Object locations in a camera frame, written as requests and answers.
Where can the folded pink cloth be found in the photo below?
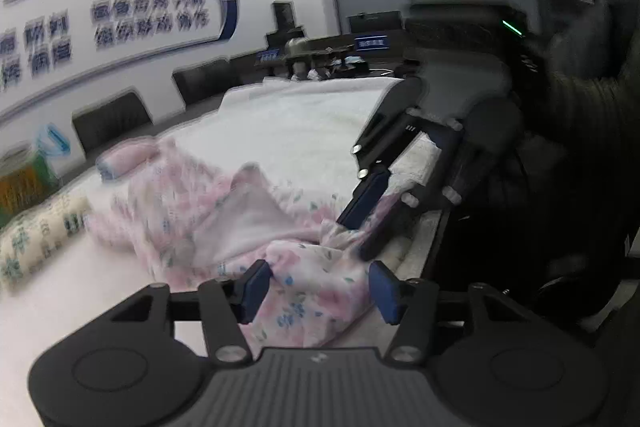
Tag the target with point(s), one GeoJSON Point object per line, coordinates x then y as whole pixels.
{"type": "Point", "coordinates": [125, 157]}

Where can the black office chair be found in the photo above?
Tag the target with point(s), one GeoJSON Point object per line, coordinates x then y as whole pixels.
{"type": "Point", "coordinates": [102, 124]}
{"type": "Point", "coordinates": [203, 81]}

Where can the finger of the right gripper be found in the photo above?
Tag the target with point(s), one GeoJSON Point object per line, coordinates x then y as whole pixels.
{"type": "Point", "coordinates": [398, 221]}
{"type": "Point", "coordinates": [365, 198]}

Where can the folded cream floral cloth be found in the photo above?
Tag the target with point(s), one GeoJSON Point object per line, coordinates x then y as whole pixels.
{"type": "Point", "coordinates": [37, 235]}

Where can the pink floral garment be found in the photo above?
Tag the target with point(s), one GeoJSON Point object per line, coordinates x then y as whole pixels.
{"type": "Point", "coordinates": [189, 222]}

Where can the white towel blanket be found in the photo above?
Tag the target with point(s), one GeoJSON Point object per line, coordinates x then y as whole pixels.
{"type": "Point", "coordinates": [300, 134]}

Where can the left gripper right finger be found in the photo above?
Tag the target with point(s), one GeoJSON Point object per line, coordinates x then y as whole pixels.
{"type": "Point", "coordinates": [410, 305]}

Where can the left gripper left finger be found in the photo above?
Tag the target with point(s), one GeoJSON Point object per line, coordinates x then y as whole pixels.
{"type": "Point", "coordinates": [224, 307]}

